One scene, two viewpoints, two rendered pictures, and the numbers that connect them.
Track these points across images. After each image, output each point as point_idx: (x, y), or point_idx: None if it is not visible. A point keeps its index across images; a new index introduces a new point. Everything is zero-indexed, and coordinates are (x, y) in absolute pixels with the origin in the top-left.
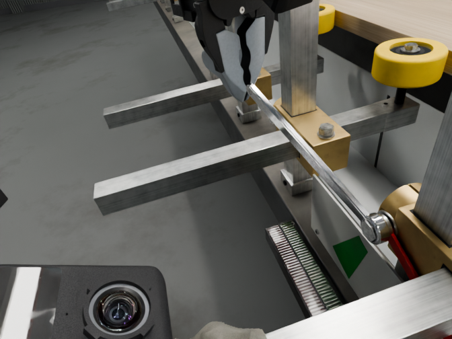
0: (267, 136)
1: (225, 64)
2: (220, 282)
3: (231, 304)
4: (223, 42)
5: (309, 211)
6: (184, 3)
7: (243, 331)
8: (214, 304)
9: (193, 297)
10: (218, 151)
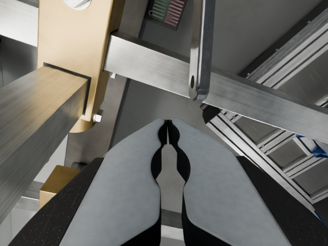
0: (143, 74)
1: (234, 165)
2: (155, 95)
3: None
4: (253, 215)
5: (124, 12)
6: None
7: None
8: None
9: (175, 98)
10: (211, 97)
